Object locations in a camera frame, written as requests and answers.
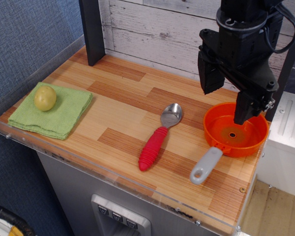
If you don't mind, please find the red handled metal spoon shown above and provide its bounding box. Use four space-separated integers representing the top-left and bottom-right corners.
138 103 182 171

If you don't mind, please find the black right shelf post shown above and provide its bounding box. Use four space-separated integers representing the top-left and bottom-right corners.
265 43 295 121

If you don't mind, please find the silver dispenser button panel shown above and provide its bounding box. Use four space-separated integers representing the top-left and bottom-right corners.
91 194 152 236

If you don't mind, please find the black left shelf post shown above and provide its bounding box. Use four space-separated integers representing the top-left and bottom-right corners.
79 0 106 66

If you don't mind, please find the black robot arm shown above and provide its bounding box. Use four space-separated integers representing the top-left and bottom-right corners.
198 0 283 125

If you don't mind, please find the black shelf post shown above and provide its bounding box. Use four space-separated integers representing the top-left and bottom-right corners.
265 43 295 121
79 0 106 66

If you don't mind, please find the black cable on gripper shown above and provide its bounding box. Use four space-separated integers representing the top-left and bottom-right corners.
262 3 295 55

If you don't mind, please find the grey toy cabinet front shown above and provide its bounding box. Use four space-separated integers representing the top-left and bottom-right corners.
38 153 215 236

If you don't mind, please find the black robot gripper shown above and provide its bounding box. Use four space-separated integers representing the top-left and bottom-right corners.
198 7 283 125

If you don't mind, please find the yellow black object bottom left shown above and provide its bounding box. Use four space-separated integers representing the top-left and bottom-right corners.
0 206 36 236

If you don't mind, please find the green folded cloth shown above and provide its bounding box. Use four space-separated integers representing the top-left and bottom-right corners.
8 82 92 140

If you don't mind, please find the orange pan with grey handle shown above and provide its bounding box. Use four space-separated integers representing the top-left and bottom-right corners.
189 103 269 185

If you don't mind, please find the clear acrylic table guard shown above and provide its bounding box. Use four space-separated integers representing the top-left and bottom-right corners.
0 37 261 235

